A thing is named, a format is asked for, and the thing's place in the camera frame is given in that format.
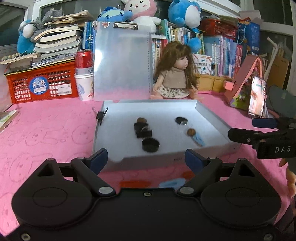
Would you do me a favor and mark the red crayon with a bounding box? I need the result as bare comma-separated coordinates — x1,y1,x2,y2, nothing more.
182,171,195,180
119,180,151,188

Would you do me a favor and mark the blue hair clip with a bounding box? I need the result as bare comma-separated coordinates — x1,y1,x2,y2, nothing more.
192,133,205,147
159,178,186,189

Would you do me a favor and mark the brown nut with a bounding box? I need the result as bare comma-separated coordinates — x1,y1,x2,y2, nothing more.
187,128,196,137
137,118,147,123

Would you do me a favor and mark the black small cap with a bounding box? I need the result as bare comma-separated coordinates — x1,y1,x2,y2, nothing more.
175,116,188,126

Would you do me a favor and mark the black round lid cup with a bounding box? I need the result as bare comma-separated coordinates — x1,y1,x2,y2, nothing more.
142,138,160,153

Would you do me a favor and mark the black ring cap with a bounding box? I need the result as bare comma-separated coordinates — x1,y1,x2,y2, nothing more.
133,122,149,132

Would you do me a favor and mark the black binder clip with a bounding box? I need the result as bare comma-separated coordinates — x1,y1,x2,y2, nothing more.
135,129,152,138

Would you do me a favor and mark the right human hand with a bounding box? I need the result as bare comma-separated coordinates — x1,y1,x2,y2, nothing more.
279,159,296,198

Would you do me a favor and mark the smartphone on stand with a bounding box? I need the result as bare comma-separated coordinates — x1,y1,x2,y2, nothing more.
247,76,266,118

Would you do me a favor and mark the pink phone stand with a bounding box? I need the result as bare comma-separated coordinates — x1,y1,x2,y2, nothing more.
223,55,263,110

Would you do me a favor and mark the binder clip on box edge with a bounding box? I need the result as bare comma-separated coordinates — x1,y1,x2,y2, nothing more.
96,108,108,126

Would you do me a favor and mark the grey cardboard box tray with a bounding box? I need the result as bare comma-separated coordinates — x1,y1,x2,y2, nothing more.
92,100,240,171

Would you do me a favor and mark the wooden drawer shelf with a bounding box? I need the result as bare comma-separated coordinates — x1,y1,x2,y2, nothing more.
196,74,232,92

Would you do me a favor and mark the row of books on shelf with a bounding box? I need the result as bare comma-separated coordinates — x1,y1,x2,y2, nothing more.
82,20,236,75

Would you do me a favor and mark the red plastic crate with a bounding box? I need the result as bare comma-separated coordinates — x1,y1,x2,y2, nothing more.
6,60,78,104

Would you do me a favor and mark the white paper cup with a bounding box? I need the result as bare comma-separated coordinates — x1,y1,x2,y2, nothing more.
74,68,94,101

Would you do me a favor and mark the brown haired baby doll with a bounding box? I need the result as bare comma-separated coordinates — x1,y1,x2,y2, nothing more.
150,41,199,99

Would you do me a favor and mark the open book at left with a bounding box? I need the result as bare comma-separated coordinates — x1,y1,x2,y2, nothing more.
0,110,19,133

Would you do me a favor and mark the red soda can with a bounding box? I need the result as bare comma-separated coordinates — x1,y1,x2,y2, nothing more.
75,49,93,69

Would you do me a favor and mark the red basket on shelf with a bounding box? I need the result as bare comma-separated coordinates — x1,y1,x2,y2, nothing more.
199,19,237,40

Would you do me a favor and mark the translucent clipboard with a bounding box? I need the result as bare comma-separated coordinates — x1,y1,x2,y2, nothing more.
94,21,153,101

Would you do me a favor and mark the stack of books on crate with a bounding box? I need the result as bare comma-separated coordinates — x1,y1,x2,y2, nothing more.
1,9,95,69

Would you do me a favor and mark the blue plush toy right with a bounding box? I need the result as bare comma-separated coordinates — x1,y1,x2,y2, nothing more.
168,0,202,53

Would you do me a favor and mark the blue plush toy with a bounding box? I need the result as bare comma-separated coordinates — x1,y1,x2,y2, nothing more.
97,6,133,22
168,0,202,53
17,20,35,55

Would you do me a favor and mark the blue plush toy left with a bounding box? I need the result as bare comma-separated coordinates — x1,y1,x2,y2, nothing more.
17,20,35,55

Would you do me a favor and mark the blue plush toy middle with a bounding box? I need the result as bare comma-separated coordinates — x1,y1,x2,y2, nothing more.
97,6,133,22

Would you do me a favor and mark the pink white bunny plush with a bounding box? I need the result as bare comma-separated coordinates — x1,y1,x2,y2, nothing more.
121,0,161,34

